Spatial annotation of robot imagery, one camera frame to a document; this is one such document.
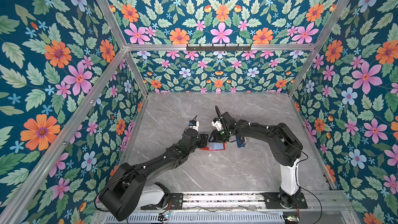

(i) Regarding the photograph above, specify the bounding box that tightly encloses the white vented cable duct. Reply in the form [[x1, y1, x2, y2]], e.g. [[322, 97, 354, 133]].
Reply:
[[104, 212, 285, 224]]

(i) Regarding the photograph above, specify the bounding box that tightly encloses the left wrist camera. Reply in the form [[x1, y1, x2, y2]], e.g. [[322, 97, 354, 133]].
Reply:
[[188, 119, 200, 132]]

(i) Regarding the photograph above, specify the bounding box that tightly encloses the aluminium mounting rail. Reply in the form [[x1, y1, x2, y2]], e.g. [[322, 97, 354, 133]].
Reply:
[[93, 190, 355, 212]]

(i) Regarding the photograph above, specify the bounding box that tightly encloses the red leather card holder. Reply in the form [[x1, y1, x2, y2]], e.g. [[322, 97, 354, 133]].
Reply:
[[201, 142, 226, 151]]

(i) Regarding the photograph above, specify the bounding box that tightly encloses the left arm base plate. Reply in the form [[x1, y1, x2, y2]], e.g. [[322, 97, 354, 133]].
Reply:
[[140, 193, 184, 211]]

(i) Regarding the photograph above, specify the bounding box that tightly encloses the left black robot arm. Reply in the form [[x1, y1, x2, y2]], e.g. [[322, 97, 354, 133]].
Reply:
[[98, 128, 209, 221]]

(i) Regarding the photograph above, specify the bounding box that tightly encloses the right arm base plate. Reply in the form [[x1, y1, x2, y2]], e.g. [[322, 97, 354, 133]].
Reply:
[[261, 191, 308, 209]]

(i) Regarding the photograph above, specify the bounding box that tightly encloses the blue card tray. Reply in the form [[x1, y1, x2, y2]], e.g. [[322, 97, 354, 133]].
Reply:
[[235, 135, 246, 148]]

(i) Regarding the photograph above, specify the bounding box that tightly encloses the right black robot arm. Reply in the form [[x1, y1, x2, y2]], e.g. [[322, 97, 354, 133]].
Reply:
[[209, 106, 303, 208]]

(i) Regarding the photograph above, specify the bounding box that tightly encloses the black hook rack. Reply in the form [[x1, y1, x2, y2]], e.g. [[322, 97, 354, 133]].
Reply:
[[186, 44, 252, 52]]

